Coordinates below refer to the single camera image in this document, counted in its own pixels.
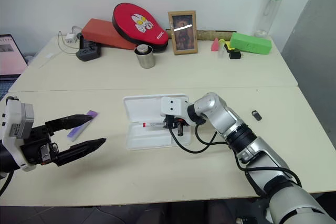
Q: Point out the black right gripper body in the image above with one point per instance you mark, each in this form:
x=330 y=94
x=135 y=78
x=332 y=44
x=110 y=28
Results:
x=176 y=119

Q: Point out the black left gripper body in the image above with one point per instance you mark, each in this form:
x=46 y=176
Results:
x=36 y=142

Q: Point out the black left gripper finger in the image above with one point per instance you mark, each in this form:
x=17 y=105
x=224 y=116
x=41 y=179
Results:
x=71 y=121
x=81 y=148

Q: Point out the red marker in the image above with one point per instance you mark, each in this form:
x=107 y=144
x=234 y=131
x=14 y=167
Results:
x=153 y=124

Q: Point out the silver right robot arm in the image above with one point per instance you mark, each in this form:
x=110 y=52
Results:
x=257 y=145

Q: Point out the white plastic pencil case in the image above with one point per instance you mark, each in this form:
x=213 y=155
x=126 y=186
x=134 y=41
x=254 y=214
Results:
x=141 y=134

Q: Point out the red table tennis paddle case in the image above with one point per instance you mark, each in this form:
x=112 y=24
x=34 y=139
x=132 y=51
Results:
x=136 y=24

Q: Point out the clear plastic strip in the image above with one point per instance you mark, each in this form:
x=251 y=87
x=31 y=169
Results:
x=50 y=58

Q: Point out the metal cup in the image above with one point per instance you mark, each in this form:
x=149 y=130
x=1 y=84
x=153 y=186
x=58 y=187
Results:
x=145 y=60

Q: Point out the dark grey power strip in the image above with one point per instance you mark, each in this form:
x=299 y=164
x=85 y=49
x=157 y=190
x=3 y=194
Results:
x=88 y=52

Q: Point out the metal weight in cup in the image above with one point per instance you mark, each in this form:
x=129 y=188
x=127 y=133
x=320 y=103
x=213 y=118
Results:
x=143 y=49

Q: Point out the small clear glass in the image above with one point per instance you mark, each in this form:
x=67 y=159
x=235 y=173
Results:
x=221 y=51

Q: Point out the pink cone-shaped object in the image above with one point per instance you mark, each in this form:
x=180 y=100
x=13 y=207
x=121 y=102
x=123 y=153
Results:
x=215 y=45

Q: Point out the white charger plug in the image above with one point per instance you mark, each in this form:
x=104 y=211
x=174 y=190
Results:
x=70 y=37

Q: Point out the yellow small object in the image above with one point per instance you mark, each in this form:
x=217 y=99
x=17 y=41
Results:
x=229 y=46

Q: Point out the wooden strip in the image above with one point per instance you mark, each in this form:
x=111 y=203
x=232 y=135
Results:
x=210 y=35

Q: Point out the red rectangular box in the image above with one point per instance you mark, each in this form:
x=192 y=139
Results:
x=102 y=33

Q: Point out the green rectangular box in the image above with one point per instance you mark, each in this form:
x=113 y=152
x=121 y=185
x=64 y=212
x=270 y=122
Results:
x=250 y=43

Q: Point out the clear bottle with green lid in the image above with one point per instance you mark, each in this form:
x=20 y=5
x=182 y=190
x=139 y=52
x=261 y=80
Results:
x=270 y=11

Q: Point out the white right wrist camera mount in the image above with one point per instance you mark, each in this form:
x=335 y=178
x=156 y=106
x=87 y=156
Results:
x=173 y=106

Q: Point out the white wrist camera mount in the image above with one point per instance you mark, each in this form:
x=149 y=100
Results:
x=173 y=106
x=14 y=129

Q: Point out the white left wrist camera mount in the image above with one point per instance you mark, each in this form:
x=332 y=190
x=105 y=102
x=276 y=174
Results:
x=14 y=129

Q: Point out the wooden picture frame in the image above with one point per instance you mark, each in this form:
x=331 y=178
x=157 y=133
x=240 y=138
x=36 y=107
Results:
x=183 y=32

